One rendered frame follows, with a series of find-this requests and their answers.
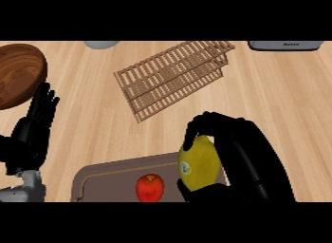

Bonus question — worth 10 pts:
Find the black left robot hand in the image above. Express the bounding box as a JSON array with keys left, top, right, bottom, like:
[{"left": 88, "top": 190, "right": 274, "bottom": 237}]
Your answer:
[{"left": 0, "top": 82, "right": 62, "bottom": 177}]

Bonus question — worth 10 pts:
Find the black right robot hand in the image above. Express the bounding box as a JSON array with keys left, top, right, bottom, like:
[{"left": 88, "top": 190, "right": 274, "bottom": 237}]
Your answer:
[{"left": 175, "top": 111, "right": 298, "bottom": 203}]

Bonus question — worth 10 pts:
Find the yellow lemon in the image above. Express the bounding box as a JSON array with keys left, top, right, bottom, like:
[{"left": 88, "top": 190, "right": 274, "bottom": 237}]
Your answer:
[{"left": 177, "top": 135, "right": 223, "bottom": 193}]

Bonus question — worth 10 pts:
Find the brown tray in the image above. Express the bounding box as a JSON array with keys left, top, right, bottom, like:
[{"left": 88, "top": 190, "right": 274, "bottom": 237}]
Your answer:
[{"left": 69, "top": 151, "right": 231, "bottom": 203}]

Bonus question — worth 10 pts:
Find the wooden tiered shelf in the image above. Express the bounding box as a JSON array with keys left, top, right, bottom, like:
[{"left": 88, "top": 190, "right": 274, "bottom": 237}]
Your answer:
[{"left": 113, "top": 40, "right": 236, "bottom": 123}]

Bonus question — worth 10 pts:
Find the brown wooden bowl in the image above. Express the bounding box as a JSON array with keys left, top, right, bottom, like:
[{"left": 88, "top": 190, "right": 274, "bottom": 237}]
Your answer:
[{"left": 0, "top": 43, "right": 48, "bottom": 112}]

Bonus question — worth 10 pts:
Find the red apple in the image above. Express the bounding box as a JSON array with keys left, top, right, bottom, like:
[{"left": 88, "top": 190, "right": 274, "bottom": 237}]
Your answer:
[{"left": 134, "top": 173, "right": 166, "bottom": 203}]

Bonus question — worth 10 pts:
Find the grey round object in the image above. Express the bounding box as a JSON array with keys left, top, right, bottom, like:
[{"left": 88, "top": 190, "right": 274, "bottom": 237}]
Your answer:
[{"left": 82, "top": 40, "right": 122, "bottom": 50}]

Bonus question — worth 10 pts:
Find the grey appliance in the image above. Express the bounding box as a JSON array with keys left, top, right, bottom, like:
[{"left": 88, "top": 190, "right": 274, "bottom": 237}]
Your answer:
[{"left": 246, "top": 40, "right": 326, "bottom": 52}]

